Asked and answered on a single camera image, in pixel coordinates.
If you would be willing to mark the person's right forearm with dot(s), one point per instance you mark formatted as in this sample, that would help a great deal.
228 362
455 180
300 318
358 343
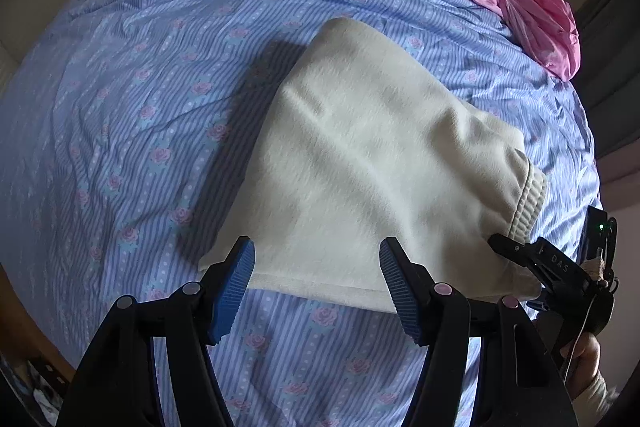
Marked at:
597 394

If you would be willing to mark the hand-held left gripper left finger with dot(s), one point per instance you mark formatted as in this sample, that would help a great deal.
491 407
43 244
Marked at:
235 292

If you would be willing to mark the blue striped floral bedsheet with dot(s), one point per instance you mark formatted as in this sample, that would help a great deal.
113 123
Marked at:
125 107

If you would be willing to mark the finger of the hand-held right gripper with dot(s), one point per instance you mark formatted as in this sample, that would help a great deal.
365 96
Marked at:
545 259
540 304

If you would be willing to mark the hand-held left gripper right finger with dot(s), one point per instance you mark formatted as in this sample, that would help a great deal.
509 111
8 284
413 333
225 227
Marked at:
400 292

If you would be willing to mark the wooden bed frame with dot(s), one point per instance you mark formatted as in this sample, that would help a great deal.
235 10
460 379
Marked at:
30 322

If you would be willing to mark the person's right hand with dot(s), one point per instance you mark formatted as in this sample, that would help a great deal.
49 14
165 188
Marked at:
587 359

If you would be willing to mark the cream sweatshirt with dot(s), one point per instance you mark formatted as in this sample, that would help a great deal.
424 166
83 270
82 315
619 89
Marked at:
375 157

